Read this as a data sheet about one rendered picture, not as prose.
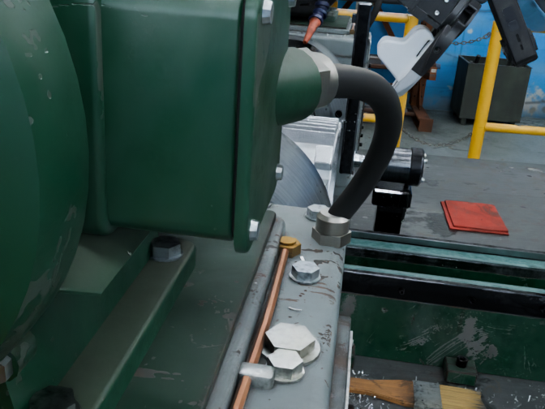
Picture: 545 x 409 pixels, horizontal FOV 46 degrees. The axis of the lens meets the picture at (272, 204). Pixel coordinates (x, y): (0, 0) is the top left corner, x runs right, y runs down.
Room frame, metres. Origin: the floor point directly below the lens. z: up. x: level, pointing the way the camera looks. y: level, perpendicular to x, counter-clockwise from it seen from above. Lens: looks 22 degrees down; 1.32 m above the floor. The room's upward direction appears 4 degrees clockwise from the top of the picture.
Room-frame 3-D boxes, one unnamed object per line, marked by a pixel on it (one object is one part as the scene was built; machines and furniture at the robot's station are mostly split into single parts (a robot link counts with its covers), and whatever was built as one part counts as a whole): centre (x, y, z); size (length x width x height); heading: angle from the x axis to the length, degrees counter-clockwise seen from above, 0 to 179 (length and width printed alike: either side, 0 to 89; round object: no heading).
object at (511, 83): (5.45, -1.75, 0.41); 0.52 x 0.47 x 0.82; 88
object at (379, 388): (0.68, -0.18, 0.80); 0.21 x 0.05 x 0.01; 83
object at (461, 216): (1.29, -0.43, 0.80); 0.15 x 0.12 x 0.01; 175
